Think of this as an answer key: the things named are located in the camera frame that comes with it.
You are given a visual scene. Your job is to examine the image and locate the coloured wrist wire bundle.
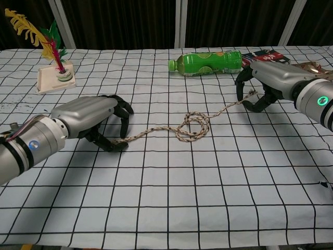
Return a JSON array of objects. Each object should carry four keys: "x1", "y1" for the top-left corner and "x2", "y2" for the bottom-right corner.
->
[{"x1": 0, "y1": 120, "x2": 36, "y2": 143}]

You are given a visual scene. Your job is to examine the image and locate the pale wooden tray stand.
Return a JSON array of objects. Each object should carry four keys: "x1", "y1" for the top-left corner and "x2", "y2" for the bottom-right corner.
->
[{"x1": 36, "y1": 59, "x2": 78, "y2": 95}]

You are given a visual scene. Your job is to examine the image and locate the black pleated curtain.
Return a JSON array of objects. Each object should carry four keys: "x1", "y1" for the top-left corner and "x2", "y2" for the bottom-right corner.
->
[{"x1": 0, "y1": 0, "x2": 333, "y2": 51}]

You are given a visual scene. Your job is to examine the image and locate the white metal frame post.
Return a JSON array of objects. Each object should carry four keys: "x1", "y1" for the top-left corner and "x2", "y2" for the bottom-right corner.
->
[
  {"x1": 47, "y1": 0, "x2": 76, "y2": 49},
  {"x1": 173, "y1": 0, "x2": 188, "y2": 49},
  {"x1": 279, "y1": 0, "x2": 308, "y2": 46}
]

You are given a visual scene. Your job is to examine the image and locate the beige braided rope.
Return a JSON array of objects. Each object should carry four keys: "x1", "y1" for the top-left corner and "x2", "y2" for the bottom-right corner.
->
[{"x1": 110, "y1": 89, "x2": 259, "y2": 145}]

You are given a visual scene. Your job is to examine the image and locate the white black grid tablecloth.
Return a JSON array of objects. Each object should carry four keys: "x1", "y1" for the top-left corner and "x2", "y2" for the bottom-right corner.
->
[{"x1": 0, "y1": 45, "x2": 333, "y2": 247}]

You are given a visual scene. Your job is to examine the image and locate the dark printed snack packet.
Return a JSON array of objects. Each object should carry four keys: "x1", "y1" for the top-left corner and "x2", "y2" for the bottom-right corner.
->
[{"x1": 241, "y1": 51, "x2": 291, "y2": 69}]

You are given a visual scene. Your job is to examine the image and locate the colourful feather shuttlecock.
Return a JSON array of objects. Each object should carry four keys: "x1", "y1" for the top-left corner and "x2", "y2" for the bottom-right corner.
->
[{"x1": 4, "y1": 8, "x2": 73, "y2": 82}]

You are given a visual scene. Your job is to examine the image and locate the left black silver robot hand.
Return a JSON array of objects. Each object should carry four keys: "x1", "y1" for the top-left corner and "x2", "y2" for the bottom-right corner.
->
[{"x1": 50, "y1": 95, "x2": 135, "y2": 153}]

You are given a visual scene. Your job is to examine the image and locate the green plastic drink bottle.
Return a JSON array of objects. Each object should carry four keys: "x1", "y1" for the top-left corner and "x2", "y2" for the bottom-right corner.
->
[{"x1": 168, "y1": 50, "x2": 243, "y2": 77}]

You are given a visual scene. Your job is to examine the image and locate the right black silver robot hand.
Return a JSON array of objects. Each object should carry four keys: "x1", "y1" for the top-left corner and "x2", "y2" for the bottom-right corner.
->
[{"x1": 235, "y1": 61, "x2": 317, "y2": 114}]

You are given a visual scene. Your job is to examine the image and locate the shiny brown foil packet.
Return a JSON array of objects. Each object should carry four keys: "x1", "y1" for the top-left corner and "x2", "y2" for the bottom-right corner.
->
[{"x1": 295, "y1": 60, "x2": 333, "y2": 83}]

